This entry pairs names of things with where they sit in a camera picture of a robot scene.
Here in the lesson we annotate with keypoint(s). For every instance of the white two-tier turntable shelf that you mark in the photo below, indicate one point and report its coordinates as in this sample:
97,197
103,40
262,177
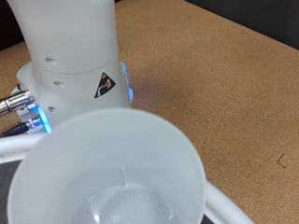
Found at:
224,205

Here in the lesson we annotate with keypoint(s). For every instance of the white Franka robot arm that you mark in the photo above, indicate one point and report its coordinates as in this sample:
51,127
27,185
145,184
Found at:
71,49

